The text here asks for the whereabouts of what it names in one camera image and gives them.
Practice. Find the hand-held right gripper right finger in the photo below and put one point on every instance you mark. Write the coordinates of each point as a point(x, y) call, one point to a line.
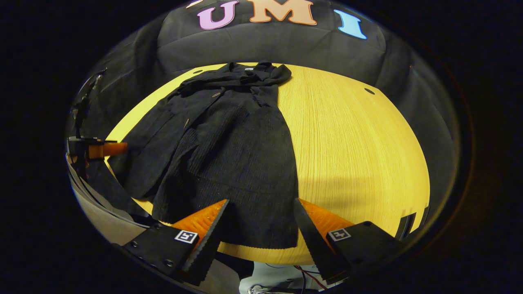
point(312, 245)

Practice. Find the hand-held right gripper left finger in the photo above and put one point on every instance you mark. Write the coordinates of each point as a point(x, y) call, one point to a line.
point(210, 245)

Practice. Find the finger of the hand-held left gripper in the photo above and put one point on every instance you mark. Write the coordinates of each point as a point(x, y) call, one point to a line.
point(108, 149)

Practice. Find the black knit garment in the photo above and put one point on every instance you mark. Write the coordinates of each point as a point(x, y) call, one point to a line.
point(229, 155)

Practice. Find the black frame bar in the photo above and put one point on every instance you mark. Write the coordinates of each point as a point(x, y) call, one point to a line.
point(406, 225)

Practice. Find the black backdrop cloth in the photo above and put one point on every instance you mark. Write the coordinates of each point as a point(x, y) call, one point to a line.
point(278, 45)

